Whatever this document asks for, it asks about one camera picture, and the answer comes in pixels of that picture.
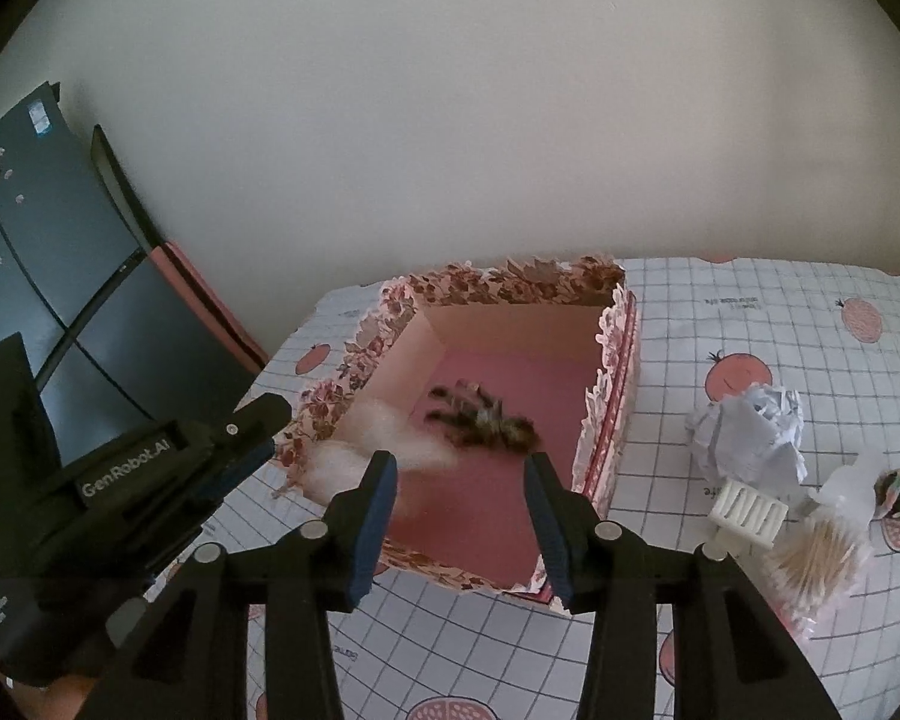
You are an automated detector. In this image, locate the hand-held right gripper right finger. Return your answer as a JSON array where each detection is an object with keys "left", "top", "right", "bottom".
[{"left": 523, "top": 451, "right": 845, "bottom": 720}]

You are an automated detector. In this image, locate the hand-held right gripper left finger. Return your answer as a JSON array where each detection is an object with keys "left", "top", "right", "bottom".
[{"left": 75, "top": 450, "right": 400, "bottom": 720}]

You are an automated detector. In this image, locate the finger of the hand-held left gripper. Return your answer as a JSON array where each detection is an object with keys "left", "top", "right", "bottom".
[{"left": 195, "top": 392, "right": 295, "bottom": 503}]

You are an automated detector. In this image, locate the floral pink cardboard box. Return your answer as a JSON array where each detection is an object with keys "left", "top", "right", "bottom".
[{"left": 274, "top": 255, "right": 641, "bottom": 608}]

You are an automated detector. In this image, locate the small white plastic comb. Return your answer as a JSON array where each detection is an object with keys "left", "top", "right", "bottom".
[{"left": 709, "top": 481, "right": 788, "bottom": 552}]

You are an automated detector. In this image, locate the white paper ball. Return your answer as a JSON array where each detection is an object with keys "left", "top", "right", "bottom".
[{"left": 686, "top": 384, "right": 811, "bottom": 503}]

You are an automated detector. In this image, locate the white plastic scoop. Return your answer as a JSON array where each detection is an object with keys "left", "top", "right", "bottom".
[{"left": 817, "top": 457, "right": 890, "bottom": 522}]

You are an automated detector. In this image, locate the checked pomegranate cloth desktop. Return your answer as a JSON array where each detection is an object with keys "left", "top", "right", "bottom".
[{"left": 142, "top": 255, "right": 900, "bottom": 720}]

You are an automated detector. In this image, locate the pink board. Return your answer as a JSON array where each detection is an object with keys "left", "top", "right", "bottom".
[{"left": 150, "top": 240, "right": 269, "bottom": 376}]

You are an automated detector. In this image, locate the thin black panel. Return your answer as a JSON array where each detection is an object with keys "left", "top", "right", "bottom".
[{"left": 90, "top": 124, "right": 162, "bottom": 252}]

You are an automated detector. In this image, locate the dark blue cabinet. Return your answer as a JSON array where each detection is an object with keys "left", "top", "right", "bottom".
[{"left": 0, "top": 81, "right": 267, "bottom": 466}]

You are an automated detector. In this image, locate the black cable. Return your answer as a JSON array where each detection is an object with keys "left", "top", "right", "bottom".
[{"left": 36, "top": 244, "right": 151, "bottom": 391}]

